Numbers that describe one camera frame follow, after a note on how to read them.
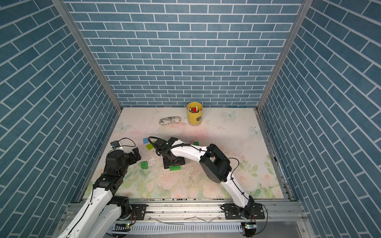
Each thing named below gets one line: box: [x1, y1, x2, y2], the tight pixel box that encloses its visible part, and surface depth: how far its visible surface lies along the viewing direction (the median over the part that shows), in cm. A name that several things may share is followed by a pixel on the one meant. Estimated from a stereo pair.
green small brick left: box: [140, 161, 149, 170], surface depth 89 cm
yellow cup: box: [186, 101, 204, 127], surface depth 106 cm
